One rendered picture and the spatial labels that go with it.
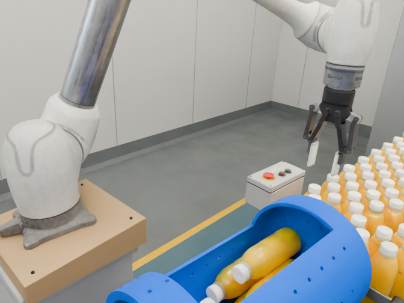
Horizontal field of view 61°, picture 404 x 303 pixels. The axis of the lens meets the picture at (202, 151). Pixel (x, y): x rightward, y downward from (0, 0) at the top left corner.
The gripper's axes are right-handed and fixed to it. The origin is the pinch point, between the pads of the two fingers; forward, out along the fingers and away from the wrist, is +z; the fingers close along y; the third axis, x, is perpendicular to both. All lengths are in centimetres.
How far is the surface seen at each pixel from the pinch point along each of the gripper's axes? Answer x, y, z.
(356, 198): 16.7, 5.1, 15.8
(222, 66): 251, -281, 41
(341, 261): -27.3, 20.2, 5.9
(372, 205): 16.3, 10.3, 15.6
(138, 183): 72, -209, 125
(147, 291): -62, 6, 2
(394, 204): 22.3, 14.5, 15.5
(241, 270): -37.8, 5.0, 12.8
